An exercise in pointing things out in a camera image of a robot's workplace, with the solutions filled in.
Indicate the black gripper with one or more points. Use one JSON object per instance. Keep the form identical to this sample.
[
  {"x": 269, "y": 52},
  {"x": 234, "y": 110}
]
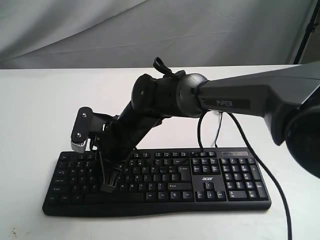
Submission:
[{"x": 116, "y": 145}]

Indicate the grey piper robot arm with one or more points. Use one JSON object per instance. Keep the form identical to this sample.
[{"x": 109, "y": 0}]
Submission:
[{"x": 287, "y": 99}]

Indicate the black acer keyboard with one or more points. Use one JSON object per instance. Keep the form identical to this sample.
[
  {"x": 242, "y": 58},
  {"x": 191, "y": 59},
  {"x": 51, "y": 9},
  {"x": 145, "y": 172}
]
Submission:
[{"x": 158, "y": 181}]

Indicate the grey backdrop cloth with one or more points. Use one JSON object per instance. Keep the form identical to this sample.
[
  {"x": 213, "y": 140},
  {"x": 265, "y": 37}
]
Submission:
[{"x": 52, "y": 34}]

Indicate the black tripod stand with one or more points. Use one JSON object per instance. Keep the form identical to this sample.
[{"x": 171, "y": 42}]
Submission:
[{"x": 308, "y": 30}]

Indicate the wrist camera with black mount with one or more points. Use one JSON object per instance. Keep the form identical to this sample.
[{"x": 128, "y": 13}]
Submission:
[{"x": 89, "y": 125}]

